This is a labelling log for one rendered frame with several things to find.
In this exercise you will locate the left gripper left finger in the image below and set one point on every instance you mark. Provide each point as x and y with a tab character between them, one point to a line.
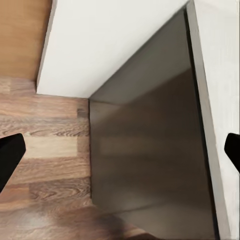
12	150

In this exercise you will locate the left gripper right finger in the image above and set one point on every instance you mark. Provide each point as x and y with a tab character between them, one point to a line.
232	149

